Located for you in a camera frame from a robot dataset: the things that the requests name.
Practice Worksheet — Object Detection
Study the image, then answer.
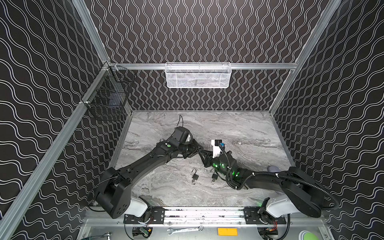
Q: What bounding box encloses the black padlock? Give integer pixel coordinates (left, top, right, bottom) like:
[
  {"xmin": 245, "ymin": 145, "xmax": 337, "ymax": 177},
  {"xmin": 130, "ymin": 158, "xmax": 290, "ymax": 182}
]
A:
[
  {"xmin": 191, "ymin": 169, "xmax": 199, "ymax": 185},
  {"xmin": 210, "ymin": 169, "xmax": 218, "ymax": 185}
]

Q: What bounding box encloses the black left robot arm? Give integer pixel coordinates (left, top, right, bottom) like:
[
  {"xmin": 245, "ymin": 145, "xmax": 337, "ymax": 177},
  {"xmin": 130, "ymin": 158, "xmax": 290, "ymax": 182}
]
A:
[{"xmin": 95, "ymin": 127, "xmax": 204, "ymax": 219}]

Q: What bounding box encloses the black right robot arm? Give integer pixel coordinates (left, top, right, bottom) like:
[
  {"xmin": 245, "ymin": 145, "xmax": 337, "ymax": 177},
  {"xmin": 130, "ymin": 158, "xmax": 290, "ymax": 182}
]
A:
[{"xmin": 199, "ymin": 150, "xmax": 340, "ymax": 218}]

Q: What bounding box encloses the grey oval felt pad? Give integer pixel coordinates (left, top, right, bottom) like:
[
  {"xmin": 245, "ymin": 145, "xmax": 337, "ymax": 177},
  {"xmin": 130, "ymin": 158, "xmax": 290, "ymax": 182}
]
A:
[{"xmin": 267, "ymin": 166, "xmax": 281, "ymax": 173}]

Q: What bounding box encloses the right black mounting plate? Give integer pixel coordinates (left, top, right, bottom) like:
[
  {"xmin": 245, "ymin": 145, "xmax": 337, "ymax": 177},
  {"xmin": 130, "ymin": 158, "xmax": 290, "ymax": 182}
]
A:
[{"xmin": 244, "ymin": 207, "xmax": 287, "ymax": 225}]

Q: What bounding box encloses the black mounting plate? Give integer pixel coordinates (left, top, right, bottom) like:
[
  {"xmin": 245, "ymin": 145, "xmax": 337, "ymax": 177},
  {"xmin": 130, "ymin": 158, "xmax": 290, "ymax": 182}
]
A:
[
  {"xmin": 124, "ymin": 207, "xmax": 166, "ymax": 225},
  {"xmin": 244, "ymin": 207, "xmax": 287, "ymax": 225}
]

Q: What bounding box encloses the yellow label plate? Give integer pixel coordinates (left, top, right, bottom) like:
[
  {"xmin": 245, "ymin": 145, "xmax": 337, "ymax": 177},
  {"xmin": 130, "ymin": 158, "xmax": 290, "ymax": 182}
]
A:
[{"xmin": 218, "ymin": 228, "xmax": 238, "ymax": 237}]

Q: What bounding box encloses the silver combination wrench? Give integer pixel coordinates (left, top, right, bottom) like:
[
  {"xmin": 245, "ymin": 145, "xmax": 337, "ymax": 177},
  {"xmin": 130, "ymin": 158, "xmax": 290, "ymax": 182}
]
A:
[{"xmin": 167, "ymin": 226, "xmax": 205, "ymax": 236}]

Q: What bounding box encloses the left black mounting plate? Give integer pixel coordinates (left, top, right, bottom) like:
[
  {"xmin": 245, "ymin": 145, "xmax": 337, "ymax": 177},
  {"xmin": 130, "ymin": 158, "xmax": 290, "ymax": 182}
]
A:
[{"xmin": 124, "ymin": 207, "xmax": 166, "ymax": 225}]

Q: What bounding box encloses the green round button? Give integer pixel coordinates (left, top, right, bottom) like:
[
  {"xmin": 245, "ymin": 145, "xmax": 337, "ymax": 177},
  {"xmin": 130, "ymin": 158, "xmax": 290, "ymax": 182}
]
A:
[{"xmin": 299, "ymin": 231, "xmax": 319, "ymax": 240}]

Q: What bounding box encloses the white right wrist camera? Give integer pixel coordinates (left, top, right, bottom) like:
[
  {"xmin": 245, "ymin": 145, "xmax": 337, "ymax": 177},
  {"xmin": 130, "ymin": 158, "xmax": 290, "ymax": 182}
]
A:
[{"xmin": 211, "ymin": 140, "xmax": 223, "ymax": 158}]

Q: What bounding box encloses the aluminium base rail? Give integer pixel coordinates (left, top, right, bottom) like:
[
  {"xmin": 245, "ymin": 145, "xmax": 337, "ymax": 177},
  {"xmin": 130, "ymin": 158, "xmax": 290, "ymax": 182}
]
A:
[{"xmin": 83, "ymin": 206, "xmax": 326, "ymax": 226}]

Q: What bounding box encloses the white wire mesh basket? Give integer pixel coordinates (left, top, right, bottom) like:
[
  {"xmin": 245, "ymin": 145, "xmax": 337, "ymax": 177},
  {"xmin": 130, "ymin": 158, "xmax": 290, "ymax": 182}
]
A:
[{"xmin": 165, "ymin": 62, "xmax": 232, "ymax": 89}]

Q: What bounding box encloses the black wire mesh basket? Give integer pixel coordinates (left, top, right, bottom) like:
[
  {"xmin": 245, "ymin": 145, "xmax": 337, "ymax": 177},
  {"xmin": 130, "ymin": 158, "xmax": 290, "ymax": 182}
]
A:
[{"xmin": 85, "ymin": 65, "xmax": 137, "ymax": 122}]

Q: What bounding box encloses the black corrugated cable conduit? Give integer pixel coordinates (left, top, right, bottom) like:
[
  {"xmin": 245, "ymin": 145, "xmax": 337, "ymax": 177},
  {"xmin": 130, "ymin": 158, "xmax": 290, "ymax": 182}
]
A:
[{"xmin": 218, "ymin": 143, "xmax": 340, "ymax": 211}]

